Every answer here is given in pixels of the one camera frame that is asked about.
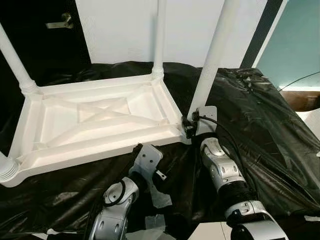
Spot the black plastic sheet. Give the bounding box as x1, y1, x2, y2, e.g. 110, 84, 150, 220
0, 61, 320, 238

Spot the brown wooden table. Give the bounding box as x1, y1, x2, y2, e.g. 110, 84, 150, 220
281, 91, 320, 112

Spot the teal glass panel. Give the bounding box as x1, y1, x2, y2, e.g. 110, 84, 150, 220
256, 0, 320, 88

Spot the black door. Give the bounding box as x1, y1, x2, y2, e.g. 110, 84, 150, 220
0, 0, 92, 71

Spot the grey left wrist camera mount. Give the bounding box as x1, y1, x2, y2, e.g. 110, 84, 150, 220
131, 145, 163, 181

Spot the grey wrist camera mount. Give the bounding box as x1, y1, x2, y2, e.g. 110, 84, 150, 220
195, 106, 218, 137
131, 145, 163, 181

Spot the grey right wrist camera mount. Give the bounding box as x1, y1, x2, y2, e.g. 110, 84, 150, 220
195, 106, 218, 137

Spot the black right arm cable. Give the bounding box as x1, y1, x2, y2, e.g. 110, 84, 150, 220
192, 115, 261, 201

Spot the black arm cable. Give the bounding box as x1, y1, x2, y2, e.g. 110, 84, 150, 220
85, 142, 143, 240
192, 115, 261, 201

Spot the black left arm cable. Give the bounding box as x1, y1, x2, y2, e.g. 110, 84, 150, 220
85, 142, 143, 240

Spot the dark door frame post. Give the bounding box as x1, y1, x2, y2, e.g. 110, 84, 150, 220
240, 0, 284, 70

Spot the silver door handle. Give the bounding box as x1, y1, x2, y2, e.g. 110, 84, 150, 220
46, 13, 74, 30

